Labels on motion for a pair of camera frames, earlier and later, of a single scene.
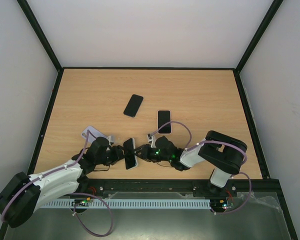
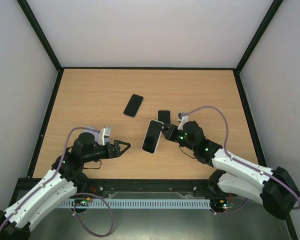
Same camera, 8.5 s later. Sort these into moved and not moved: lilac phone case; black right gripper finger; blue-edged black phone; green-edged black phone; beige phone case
Moved: beige phone case; green-edged black phone; black right gripper finger
Not moved: lilac phone case; blue-edged black phone
